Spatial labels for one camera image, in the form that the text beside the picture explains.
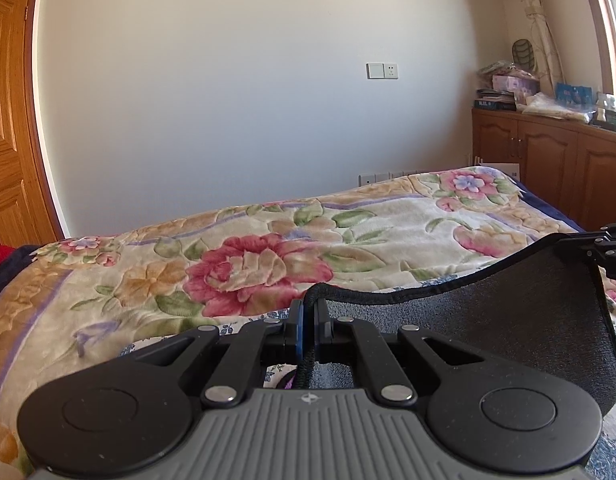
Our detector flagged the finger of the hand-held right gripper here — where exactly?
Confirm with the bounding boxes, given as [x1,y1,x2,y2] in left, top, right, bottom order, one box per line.
[555,231,609,264]

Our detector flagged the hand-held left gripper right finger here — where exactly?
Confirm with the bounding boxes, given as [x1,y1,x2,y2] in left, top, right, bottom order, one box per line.
[313,300,494,407]

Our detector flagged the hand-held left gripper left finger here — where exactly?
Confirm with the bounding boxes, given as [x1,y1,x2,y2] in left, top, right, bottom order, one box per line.
[118,301,305,409]

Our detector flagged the dark grey towel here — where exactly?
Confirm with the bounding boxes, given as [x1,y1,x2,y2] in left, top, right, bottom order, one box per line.
[294,232,616,418]

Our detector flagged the dark blue bed cover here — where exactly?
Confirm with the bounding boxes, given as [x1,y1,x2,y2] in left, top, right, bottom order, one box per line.
[510,179,588,235]

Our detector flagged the wooden cabinet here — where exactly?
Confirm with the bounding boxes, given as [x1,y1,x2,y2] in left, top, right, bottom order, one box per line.
[471,106,616,233]

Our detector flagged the floral plush blanket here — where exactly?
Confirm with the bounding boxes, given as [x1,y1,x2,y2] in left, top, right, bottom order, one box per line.
[0,165,616,480]

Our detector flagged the small dark boxes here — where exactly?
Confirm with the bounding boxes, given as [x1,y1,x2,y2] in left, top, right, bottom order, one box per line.
[590,91,616,135]

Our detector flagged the white plastic bag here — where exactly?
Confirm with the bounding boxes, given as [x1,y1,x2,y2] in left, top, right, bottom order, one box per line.
[517,91,591,123]

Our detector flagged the blue printed box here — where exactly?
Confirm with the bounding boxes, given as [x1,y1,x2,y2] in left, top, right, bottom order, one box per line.
[554,81,595,109]

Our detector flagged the stack of books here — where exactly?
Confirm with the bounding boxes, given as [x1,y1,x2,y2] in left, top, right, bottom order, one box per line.
[474,88,519,112]

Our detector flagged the pink tissue box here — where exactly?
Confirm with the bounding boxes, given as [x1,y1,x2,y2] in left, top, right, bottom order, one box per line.
[492,74,540,94]

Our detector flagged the green round fan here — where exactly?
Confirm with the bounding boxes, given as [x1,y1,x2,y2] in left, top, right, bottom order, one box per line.
[510,37,538,75]

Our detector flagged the floral curtain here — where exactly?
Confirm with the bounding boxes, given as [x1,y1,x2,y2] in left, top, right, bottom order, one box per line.
[517,0,566,93]

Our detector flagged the wooden door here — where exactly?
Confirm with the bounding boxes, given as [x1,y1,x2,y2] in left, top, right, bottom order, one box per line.
[0,0,64,256]

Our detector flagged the white wall socket row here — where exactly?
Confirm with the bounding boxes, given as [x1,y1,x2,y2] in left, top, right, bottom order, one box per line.
[358,170,419,187]

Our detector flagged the wooden window frame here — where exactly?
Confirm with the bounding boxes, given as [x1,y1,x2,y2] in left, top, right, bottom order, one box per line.
[577,0,616,106]

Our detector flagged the white wall switch plate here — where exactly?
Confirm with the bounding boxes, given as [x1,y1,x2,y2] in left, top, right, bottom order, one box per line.
[366,62,399,81]

